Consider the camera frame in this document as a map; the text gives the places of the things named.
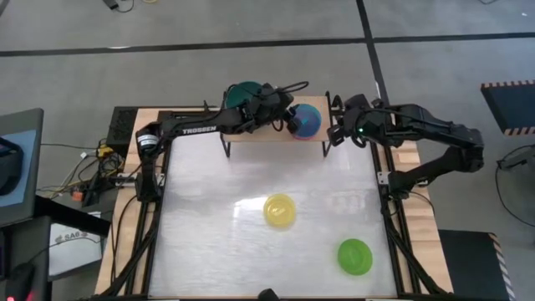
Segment wooden shelf with black frame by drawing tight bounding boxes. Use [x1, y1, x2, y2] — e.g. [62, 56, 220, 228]
[220, 90, 335, 159]

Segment black beam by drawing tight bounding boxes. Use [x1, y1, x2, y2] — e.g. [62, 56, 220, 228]
[35, 195, 112, 237]

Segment black hazard-striped platform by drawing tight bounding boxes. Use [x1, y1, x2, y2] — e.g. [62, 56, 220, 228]
[437, 228, 517, 301]

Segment white labelled box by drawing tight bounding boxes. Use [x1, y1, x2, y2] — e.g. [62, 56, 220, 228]
[48, 211, 104, 281]

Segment tangled power cables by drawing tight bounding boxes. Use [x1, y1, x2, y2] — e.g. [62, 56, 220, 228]
[37, 140, 129, 204]

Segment large teal bowl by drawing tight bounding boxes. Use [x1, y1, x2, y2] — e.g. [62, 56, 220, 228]
[224, 80, 264, 110]

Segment black aluminium table frame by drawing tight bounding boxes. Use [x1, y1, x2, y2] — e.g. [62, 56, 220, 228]
[94, 104, 455, 301]

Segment small green translucent bowl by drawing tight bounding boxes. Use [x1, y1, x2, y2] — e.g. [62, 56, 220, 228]
[337, 237, 374, 277]

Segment grey side table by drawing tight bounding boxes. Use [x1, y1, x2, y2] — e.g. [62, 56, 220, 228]
[0, 107, 45, 229]

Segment small cyan translucent bowl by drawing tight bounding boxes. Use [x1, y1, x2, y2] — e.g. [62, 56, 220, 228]
[288, 103, 324, 140]

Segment grey metal stand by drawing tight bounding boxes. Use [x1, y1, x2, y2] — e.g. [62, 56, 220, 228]
[496, 145, 535, 172]

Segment black headset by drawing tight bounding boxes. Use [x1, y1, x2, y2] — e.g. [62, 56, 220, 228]
[0, 137, 24, 196]

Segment black computer mouse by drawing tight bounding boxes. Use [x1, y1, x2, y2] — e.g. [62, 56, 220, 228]
[3, 261, 38, 301]

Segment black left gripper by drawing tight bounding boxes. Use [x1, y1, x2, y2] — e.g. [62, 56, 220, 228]
[244, 82, 299, 133]

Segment black perforated box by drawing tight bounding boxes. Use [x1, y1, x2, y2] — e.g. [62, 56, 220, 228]
[106, 106, 140, 146]

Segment small yellow translucent bowl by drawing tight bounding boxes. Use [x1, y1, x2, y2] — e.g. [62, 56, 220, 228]
[262, 193, 298, 229]

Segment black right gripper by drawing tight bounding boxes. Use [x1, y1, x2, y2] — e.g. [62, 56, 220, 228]
[327, 94, 384, 148]

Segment dark hazard-striped mat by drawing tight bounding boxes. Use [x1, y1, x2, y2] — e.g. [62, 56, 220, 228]
[480, 79, 535, 137]

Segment black power adapter with cable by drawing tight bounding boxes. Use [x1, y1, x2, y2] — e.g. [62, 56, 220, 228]
[102, 0, 135, 13]

